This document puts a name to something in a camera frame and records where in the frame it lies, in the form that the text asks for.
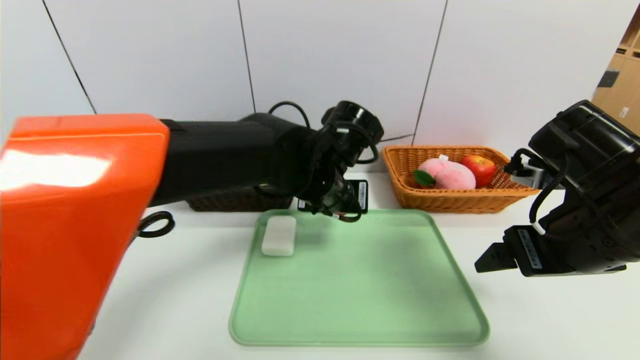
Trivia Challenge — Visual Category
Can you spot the wooden shelf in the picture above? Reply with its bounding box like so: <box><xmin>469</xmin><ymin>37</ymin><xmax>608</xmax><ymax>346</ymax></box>
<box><xmin>592</xmin><ymin>17</ymin><xmax>640</xmax><ymax>136</ymax></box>

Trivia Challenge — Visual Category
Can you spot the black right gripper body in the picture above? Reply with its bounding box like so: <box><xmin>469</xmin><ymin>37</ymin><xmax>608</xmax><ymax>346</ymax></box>
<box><xmin>503</xmin><ymin>203</ymin><xmax>600</xmax><ymax>278</ymax></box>

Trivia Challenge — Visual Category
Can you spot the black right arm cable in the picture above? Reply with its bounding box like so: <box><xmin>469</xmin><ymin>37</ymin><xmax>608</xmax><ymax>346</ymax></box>
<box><xmin>510</xmin><ymin>147</ymin><xmax>572</xmax><ymax>237</ymax></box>

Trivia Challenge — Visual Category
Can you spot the orange wicker basket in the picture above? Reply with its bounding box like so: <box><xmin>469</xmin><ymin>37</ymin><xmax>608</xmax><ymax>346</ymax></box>
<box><xmin>382</xmin><ymin>145</ymin><xmax>541</xmax><ymax>215</ymax></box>

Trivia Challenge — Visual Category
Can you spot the red apple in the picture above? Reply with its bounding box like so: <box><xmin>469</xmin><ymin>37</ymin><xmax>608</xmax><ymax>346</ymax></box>
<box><xmin>460</xmin><ymin>154</ymin><xmax>497</xmax><ymax>189</ymax></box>

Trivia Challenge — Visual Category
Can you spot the white rectangular soap block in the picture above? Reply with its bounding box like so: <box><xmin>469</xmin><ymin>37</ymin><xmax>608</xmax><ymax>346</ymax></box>
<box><xmin>261</xmin><ymin>215</ymin><xmax>298</xmax><ymax>258</ymax></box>

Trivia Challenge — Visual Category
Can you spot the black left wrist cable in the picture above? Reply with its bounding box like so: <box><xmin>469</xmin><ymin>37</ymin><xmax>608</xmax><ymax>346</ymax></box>
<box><xmin>267</xmin><ymin>101</ymin><xmax>381</xmax><ymax>223</ymax></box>

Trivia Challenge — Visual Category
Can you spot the dark brown wicker basket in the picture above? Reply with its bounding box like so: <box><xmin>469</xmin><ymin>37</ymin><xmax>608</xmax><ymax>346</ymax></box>
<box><xmin>186</xmin><ymin>190</ymin><xmax>295</xmax><ymax>213</ymax></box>

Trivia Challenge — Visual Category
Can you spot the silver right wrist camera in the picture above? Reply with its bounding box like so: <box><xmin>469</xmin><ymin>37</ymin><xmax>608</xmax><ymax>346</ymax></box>
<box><xmin>504</xmin><ymin>159</ymin><xmax>547</xmax><ymax>191</ymax></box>

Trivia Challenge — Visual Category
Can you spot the pink plush peach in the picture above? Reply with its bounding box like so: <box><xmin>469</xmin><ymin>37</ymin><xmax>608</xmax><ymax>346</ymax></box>
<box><xmin>413</xmin><ymin>156</ymin><xmax>477</xmax><ymax>191</ymax></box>

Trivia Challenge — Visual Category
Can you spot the light green plastic tray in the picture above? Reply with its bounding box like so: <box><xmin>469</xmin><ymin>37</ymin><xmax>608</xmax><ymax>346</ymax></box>
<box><xmin>229</xmin><ymin>208</ymin><xmax>491</xmax><ymax>348</ymax></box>

